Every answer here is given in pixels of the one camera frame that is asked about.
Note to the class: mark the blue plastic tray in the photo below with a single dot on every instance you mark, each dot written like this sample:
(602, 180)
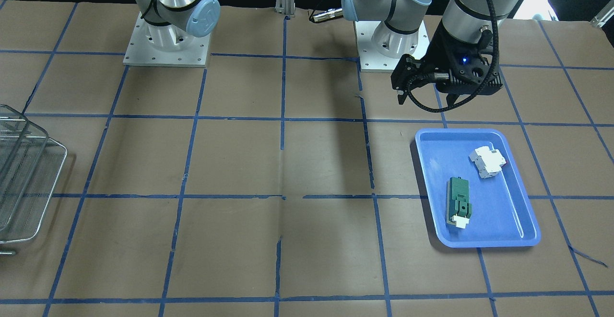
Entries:
(502, 214)

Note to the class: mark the white grey circuit breaker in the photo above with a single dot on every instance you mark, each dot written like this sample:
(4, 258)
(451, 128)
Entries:
(488, 162)

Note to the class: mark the wire mesh shelf rack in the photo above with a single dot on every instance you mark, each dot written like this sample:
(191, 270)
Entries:
(30, 165)

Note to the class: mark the green electrical switch module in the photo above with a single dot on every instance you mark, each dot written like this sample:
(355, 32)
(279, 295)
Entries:
(459, 208)

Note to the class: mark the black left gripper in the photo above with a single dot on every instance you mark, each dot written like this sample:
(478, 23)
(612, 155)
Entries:
(437, 52)

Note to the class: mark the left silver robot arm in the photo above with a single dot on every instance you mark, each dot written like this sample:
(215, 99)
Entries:
(472, 21)

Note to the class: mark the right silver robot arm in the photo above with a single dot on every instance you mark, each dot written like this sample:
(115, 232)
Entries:
(195, 17)

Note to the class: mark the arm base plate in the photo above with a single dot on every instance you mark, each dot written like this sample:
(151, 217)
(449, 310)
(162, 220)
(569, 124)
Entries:
(380, 49)
(165, 46)

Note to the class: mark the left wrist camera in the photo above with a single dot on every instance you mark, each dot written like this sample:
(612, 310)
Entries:
(467, 70)

